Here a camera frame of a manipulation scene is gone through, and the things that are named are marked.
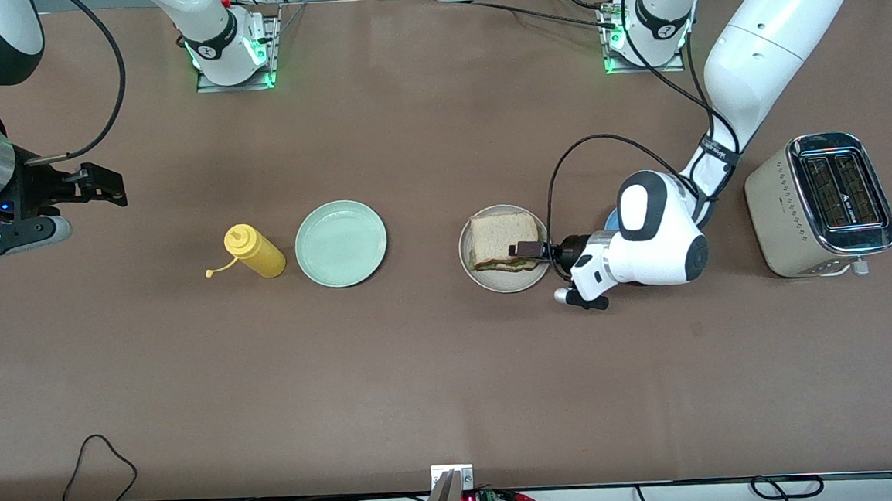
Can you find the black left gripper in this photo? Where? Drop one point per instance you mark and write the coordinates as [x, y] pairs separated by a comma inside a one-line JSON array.
[[572, 249]]

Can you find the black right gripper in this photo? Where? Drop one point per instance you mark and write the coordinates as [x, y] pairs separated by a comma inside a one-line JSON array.
[[33, 192]]

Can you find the green lettuce leaf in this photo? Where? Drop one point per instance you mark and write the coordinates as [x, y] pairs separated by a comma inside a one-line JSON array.
[[524, 262]]

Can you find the square bread slice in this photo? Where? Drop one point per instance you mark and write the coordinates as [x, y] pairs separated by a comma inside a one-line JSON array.
[[493, 268]]

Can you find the yellow mustard squeeze bottle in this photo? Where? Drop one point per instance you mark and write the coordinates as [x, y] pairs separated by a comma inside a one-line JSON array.
[[259, 254]]

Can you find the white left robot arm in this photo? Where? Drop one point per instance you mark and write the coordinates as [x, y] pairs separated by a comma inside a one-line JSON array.
[[774, 37]]

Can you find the beige plate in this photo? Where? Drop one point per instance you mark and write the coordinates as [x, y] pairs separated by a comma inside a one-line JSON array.
[[507, 284]]

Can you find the blue plate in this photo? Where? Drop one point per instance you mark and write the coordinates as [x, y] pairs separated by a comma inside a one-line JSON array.
[[611, 221]]

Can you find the mint green plate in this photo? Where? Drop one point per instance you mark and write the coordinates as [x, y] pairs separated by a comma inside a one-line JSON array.
[[341, 245]]

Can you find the beige chrome toaster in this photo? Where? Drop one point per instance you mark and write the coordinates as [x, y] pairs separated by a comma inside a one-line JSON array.
[[777, 215]]

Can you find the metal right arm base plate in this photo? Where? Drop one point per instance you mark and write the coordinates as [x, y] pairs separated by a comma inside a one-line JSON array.
[[235, 87]]

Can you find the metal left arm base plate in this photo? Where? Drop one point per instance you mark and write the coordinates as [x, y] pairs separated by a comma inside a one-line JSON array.
[[644, 69]]

